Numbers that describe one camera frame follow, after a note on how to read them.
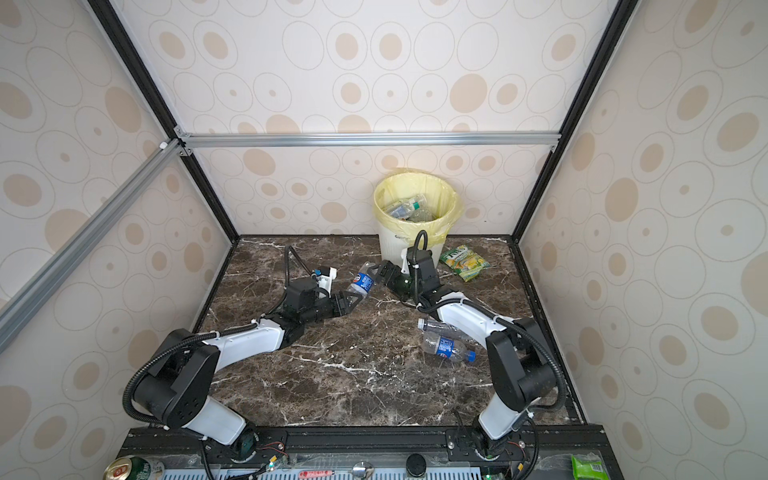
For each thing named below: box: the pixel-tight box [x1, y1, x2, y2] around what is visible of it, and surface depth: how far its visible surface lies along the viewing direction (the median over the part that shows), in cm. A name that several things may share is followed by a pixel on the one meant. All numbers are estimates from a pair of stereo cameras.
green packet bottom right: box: [571, 452, 610, 480], surface depth 71 cm
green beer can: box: [103, 456, 165, 480], surface depth 64 cm
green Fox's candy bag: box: [440, 245, 491, 282], surface depth 111 cm
